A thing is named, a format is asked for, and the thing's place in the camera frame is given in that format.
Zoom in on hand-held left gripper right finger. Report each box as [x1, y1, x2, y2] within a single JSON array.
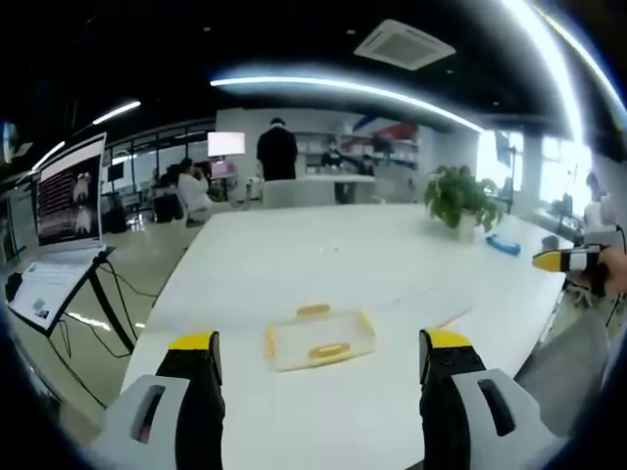
[[418, 327, 565, 470]]

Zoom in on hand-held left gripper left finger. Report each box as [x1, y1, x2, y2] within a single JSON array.
[[95, 330, 227, 470]]

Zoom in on person's right hand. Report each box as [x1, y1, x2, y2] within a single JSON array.
[[595, 244, 627, 298]]

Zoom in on blue oblong object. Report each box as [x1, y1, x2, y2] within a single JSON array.
[[484, 233, 521, 258]]

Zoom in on green potted plant white pot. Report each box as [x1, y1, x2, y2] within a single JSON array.
[[422, 164, 506, 242]]

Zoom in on black laptop stand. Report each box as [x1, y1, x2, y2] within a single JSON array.
[[46, 246, 139, 354]]

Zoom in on clear plastic box yellow clips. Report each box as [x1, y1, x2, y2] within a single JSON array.
[[265, 303, 379, 374]]

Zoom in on open laptop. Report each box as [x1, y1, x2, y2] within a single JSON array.
[[6, 131, 109, 339]]

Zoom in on ceiling air conditioner unit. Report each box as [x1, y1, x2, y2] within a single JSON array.
[[353, 18, 458, 72]]

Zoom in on long ceiling light strip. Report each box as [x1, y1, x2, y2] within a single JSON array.
[[209, 73, 486, 134]]

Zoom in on bright monitor screen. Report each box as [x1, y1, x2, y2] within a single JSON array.
[[207, 131, 247, 159]]

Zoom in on black cable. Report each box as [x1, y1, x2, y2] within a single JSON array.
[[46, 254, 161, 410]]

